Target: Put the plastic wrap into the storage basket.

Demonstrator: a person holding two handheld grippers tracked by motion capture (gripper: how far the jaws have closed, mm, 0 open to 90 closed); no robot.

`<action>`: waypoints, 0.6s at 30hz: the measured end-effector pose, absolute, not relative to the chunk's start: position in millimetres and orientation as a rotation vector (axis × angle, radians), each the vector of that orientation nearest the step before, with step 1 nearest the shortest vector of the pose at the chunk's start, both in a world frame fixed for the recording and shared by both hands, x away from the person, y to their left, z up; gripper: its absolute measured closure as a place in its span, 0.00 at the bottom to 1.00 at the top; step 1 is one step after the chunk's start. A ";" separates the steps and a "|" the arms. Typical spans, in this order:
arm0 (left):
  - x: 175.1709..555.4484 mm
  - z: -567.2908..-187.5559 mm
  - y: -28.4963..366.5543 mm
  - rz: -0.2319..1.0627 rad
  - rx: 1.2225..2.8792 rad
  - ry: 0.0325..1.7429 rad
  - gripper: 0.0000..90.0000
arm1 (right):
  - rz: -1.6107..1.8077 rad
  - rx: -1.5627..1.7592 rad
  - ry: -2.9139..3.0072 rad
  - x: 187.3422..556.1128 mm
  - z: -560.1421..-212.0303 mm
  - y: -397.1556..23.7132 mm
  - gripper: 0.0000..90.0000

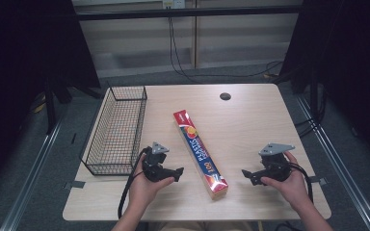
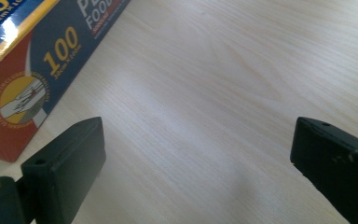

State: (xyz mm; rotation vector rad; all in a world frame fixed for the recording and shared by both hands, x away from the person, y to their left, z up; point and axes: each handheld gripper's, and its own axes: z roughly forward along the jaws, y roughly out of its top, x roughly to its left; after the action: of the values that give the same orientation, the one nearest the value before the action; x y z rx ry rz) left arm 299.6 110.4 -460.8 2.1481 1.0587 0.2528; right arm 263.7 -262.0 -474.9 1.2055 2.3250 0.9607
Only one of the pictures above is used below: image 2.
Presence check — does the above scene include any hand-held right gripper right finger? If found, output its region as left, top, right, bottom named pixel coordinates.
left=289, top=116, right=358, bottom=224

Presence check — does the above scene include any blue and red cling film box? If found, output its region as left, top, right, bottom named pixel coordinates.
left=0, top=0, right=132, bottom=163

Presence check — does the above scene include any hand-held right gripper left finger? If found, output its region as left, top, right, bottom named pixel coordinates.
left=21, top=116, right=107, bottom=224

